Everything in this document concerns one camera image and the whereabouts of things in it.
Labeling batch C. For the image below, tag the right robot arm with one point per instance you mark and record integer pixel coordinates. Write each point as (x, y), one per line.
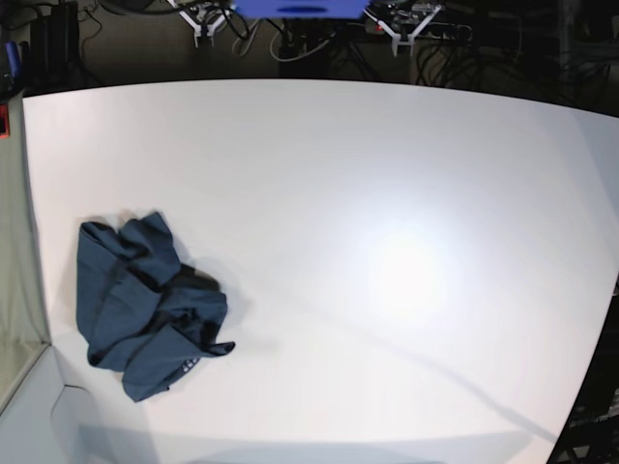
(206, 21)

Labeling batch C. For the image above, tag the black power strip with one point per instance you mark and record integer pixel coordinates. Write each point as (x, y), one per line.
(442, 31)

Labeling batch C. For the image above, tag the dark blue t-shirt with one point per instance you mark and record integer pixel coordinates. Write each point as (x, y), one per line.
(142, 312)

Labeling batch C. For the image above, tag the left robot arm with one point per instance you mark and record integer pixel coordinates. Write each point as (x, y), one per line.
(401, 21)

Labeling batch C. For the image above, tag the blue plastic bin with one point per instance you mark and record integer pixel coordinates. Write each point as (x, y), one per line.
(338, 9)

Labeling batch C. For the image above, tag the red box at table edge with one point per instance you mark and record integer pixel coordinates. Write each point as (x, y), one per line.
(4, 121)

